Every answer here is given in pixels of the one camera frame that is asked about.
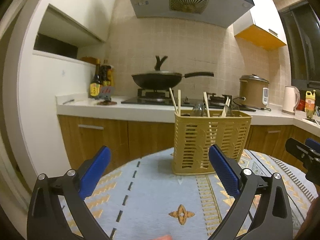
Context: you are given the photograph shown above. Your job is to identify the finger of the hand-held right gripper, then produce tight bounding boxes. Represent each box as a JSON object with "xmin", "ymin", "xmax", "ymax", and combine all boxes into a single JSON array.
[
  {"xmin": 305, "ymin": 138, "xmax": 320, "ymax": 153},
  {"xmin": 285, "ymin": 138, "xmax": 320, "ymax": 186}
]

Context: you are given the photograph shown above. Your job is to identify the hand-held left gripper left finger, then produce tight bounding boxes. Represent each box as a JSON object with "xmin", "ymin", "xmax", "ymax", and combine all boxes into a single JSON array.
[{"xmin": 27, "ymin": 145, "xmax": 112, "ymax": 240}]

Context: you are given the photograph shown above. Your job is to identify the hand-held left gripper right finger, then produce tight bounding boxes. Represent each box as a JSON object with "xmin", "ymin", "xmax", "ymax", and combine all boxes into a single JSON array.
[{"xmin": 207, "ymin": 144, "xmax": 293, "ymax": 240}]

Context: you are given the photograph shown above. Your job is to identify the yellow plastic utensil basket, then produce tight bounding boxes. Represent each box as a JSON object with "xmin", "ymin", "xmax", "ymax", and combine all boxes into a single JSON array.
[{"xmin": 174, "ymin": 109, "xmax": 252, "ymax": 175}]

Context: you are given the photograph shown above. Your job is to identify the person's right forearm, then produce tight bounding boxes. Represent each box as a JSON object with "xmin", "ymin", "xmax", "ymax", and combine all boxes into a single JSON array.
[{"xmin": 294, "ymin": 196, "xmax": 320, "ymax": 240}]

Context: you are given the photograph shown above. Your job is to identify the yellow dish soap bottle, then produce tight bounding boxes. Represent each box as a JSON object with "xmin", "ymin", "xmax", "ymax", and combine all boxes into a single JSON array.
[{"xmin": 305, "ymin": 90, "xmax": 316, "ymax": 118}]

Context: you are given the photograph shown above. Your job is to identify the white electric kettle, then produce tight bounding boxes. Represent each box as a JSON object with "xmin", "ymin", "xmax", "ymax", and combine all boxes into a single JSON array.
[{"xmin": 282, "ymin": 86, "xmax": 300, "ymax": 115}]

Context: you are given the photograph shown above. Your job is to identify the patterned light blue tablecloth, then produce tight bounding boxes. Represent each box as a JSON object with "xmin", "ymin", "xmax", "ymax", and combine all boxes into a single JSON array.
[{"xmin": 59, "ymin": 147, "xmax": 317, "ymax": 240}]

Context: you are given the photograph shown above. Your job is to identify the wooden base cabinets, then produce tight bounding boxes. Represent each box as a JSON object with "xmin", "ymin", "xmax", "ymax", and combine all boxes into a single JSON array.
[{"xmin": 57, "ymin": 114, "xmax": 320, "ymax": 173}]

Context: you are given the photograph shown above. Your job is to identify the brown rice cooker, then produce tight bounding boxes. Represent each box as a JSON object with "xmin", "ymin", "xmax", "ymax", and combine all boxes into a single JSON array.
[{"xmin": 239, "ymin": 74, "xmax": 270, "ymax": 110}]

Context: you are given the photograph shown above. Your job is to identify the small red label bottle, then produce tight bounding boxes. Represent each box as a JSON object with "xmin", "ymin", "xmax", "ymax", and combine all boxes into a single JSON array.
[{"xmin": 99, "ymin": 86, "xmax": 114, "ymax": 101}]

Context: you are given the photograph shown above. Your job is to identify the dark sauce bottle yellow label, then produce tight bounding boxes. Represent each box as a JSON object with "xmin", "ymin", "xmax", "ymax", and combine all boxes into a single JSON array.
[{"xmin": 89, "ymin": 59, "xmax": 102, "ymax": 98}]

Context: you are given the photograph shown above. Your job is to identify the black gas stove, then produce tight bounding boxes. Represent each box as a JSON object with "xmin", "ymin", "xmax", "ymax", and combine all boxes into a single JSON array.
[{"xmin": 121, "ymin": 92, "xmax": 257, "ymax": 112}]

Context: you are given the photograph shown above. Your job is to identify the dark window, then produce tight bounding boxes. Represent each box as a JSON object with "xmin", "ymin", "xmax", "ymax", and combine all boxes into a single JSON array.
[{"xmin": 279, "ymin": 2, "xmax": 320, "ymax": 90}]

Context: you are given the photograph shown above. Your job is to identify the dark glass jar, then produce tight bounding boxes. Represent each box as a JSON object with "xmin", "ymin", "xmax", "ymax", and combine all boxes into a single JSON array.
[{"xmin": 100, "ymin": 65, "xmax": 112, "ymax": 87}]

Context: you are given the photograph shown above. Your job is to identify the white tall cabinet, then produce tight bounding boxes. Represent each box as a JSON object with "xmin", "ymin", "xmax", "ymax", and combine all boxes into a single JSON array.
[{"xmin": 17, "ymin": 0, "xmax": 112, "ymax": 188}]

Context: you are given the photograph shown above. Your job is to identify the black wok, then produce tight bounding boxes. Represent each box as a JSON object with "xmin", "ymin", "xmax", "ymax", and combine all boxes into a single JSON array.
[{"xmin": 132, "ymin": 71, "xmax": 214, "ymax": 90}]

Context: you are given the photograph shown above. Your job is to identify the black appliance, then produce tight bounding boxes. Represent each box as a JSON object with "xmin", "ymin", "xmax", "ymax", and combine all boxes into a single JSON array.
[{"xmin": 34, "ymin": 34, "xmax": 78, "ymax": 59}]

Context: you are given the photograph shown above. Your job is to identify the grey range hood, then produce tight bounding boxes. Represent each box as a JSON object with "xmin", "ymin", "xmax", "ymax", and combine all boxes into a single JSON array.
[{"xmin": 123, "ymin": 0, "xmax": 255, "ymax": 28}]

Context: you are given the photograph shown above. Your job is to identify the rice cooker power cable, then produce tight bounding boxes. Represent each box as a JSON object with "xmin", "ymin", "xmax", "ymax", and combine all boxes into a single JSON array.
[{"xmin": 232, "ymin": 96, "xmax": 272, "ymax": 112}]

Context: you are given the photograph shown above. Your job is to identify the white and yellow wall cabinet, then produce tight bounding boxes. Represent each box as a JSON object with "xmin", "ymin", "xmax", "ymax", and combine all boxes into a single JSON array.
[{"xmin": 230, "ymin": 0, "xmax": 287, "ymax": 52}]

